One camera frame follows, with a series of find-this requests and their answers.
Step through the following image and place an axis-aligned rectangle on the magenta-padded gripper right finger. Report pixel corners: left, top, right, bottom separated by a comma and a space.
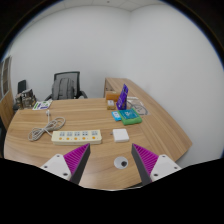
131, 143, 183, 185

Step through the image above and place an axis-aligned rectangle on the clear plastic bag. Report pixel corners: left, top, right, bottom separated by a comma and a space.
126, 96, 151, 117

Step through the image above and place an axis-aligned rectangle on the green and purple leaflet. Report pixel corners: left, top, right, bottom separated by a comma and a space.
32, 100, 53, 111

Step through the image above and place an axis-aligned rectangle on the round table cable grommet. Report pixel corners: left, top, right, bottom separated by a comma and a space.
113, 155, 129, 170

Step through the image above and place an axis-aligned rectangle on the white power strip cable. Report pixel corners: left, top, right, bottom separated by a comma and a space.
27, 109, 67, 142

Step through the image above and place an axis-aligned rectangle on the grey backpack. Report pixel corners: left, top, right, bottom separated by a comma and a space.
50, 77, 77, 101

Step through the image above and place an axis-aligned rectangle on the white charger block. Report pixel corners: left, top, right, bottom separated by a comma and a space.
112, 128, 130, 144

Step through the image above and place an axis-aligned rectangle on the brown cardboard box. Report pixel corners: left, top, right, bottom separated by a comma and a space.
14, 92, 25, 110

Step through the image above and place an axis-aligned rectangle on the small blue box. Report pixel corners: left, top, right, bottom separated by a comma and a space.
111, 110, 123, 122

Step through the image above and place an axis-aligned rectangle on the dark printed box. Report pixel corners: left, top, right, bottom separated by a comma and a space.
21, 88, 38, 108

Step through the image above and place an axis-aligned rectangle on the purple standing card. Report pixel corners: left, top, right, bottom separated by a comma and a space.
115, 83, 130, 111

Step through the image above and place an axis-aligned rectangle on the small beige box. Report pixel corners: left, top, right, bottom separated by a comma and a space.
106, 99, 116, 111

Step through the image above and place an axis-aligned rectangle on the wooden glass-door cabinet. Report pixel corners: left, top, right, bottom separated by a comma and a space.
0, 54, 15, 131

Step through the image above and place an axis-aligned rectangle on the black visitor chair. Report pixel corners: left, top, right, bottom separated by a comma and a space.
16, 79, 28, 96

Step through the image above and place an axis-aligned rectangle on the orange box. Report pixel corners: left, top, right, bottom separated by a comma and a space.
105, 91, 120, 102

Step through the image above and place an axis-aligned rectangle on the green flat box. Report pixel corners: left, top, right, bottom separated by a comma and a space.
119, 108, 143, 126

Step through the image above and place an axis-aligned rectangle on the black mesh office chair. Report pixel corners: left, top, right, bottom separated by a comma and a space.
44, 70, 89, 102

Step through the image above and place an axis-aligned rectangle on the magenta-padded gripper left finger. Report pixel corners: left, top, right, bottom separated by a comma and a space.
40, 143, 92, 185

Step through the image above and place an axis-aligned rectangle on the cream power strip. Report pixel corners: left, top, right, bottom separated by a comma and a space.
51, 129, 103, 146

